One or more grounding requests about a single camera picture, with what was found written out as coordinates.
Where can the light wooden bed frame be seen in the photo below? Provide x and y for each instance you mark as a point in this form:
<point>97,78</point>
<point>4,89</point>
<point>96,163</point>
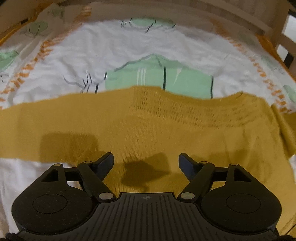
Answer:
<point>78,42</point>

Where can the white patterned duvet cover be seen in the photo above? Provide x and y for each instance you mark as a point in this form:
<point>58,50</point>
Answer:
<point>188,62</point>

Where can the mustard yellow knit sweater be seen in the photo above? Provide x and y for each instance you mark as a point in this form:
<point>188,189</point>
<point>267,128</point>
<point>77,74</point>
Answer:
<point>146,129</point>

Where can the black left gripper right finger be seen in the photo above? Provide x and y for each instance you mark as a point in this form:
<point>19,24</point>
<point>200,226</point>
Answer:
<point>229,198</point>

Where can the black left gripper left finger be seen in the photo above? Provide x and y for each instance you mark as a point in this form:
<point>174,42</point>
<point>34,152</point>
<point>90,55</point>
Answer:
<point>62,199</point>

